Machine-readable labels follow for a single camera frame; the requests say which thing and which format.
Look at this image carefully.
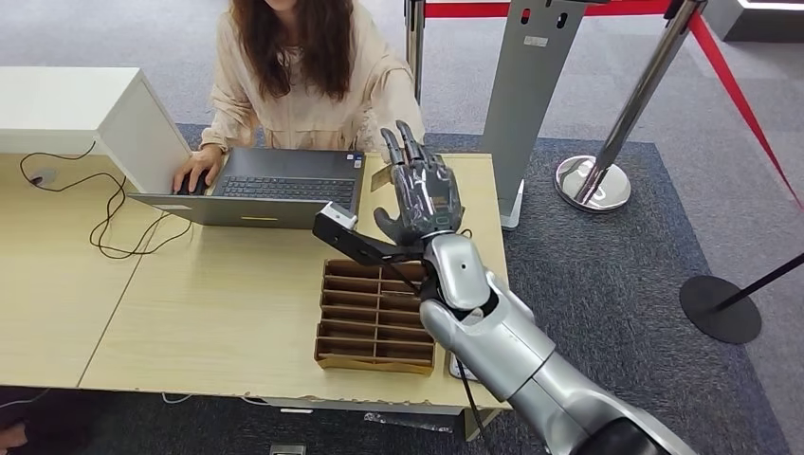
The person's right hand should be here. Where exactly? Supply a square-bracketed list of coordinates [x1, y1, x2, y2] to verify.
[173, 144, 226, 194]

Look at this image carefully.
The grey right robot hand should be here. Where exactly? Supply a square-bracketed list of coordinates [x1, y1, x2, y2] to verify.
[373, 118, 466, 248]

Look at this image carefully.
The black computer mouse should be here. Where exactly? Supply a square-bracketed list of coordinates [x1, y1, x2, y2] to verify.
[177, 171, 211, 197]

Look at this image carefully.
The person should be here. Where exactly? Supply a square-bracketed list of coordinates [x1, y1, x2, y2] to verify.
[173, 0, 427, 196]

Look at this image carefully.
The pale dotted chair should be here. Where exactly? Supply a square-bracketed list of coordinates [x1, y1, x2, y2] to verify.
[353, 116, 386, 154]

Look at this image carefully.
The grey laptop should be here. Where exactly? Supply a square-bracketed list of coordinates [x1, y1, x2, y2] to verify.
[127, 146, 368, 231]

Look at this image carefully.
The brown wooden slotted organizer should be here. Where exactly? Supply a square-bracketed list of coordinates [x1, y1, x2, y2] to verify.
[314, 258, 436, 376]

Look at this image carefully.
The grey kiosk stand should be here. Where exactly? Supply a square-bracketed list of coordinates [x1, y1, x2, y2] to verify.
[480, 0, 612, 231]

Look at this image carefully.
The white cabinet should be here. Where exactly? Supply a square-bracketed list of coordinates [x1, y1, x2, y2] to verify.
[0, 66, 193, 195]

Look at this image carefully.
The red stanchion belt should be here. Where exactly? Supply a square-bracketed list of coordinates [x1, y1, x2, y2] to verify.
[424, 0, 673, 20]
[685, 9, 804, 213]

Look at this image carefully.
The clear plastic scrap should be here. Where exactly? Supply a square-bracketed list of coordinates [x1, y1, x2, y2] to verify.
[362, 410, 455, 436]

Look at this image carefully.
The black stanchion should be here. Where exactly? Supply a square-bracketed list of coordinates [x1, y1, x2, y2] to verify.
[679, 250, 804, 346]

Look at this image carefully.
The grey display plinth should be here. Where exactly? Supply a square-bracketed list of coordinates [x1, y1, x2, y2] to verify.
[718, 0, 804, 45]

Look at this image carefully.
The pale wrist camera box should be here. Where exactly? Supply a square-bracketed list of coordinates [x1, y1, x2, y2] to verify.
[321, 200, 359, 231]

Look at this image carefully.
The black camera bracket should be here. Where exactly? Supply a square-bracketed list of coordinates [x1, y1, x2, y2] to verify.
[312, 211, 429, 269]

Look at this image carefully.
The black desk cable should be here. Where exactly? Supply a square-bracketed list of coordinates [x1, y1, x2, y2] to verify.
[18, 140, 194, 261]

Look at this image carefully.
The chrome stanchion post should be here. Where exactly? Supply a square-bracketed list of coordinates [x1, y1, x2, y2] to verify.
[554, 0, 709, 214]
[403, 0, 427, 105]

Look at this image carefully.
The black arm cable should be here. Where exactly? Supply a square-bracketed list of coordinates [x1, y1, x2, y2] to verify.
[360, 246, 491, 444]

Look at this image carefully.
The grey desk frame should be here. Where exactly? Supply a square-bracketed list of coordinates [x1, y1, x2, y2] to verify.
[259, 395, 505, 443]

